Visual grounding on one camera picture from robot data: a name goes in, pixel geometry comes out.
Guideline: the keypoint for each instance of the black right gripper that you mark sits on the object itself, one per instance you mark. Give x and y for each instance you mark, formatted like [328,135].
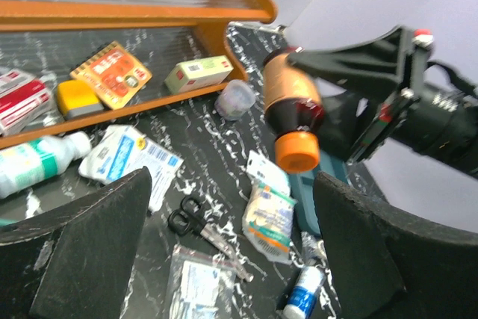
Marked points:
[423,104]

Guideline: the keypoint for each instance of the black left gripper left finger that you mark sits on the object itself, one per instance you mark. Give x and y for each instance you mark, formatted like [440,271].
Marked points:
[75,260]

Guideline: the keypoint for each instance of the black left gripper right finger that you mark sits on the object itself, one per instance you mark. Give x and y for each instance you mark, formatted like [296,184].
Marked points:
[388,263]

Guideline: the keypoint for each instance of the brown orange-capped syrup bottle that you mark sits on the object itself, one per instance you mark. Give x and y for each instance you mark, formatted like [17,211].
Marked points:
[294,111]

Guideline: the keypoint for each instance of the white green medicine bottle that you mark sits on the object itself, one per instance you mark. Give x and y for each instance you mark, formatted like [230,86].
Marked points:
[30,163]

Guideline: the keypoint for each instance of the white blue sachet packet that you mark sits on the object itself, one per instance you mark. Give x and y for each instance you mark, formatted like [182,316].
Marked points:
[124,149]

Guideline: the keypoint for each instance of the bagged white gauze pads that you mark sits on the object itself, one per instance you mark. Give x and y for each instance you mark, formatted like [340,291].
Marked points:
[199,285]

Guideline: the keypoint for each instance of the red white medicine box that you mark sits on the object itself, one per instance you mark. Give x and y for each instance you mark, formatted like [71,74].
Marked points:
[23,98]

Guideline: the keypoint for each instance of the cream long medicine box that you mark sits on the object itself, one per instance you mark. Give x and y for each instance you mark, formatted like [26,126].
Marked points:
[195,74]

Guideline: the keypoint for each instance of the orange patterned medicine box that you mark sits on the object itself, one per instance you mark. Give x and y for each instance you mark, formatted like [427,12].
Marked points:
[114,74]

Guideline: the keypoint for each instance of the blue white small tube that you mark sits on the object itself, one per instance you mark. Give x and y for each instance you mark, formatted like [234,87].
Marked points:
[303,297]

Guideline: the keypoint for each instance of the blue divided tray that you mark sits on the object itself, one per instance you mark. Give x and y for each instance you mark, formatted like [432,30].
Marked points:
[304,190]

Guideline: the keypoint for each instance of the clear round plastic jar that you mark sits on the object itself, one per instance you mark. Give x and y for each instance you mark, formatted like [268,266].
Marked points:
[235,100]

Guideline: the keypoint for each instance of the yellow grey small box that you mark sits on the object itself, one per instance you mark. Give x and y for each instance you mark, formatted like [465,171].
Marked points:
[76,99]

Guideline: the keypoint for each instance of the orange wooden shelf rack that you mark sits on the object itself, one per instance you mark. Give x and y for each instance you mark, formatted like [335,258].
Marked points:
[51,38]

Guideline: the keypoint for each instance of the black handled scissors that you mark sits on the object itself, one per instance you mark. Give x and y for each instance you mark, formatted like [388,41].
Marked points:
[190,217]

